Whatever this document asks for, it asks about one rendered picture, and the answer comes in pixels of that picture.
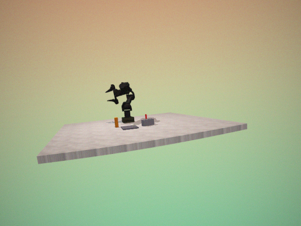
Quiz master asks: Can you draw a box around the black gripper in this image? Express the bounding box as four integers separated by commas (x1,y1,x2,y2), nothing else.
105,84,122,104

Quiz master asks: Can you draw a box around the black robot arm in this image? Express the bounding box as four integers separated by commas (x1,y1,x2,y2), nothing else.
113,82,135,118

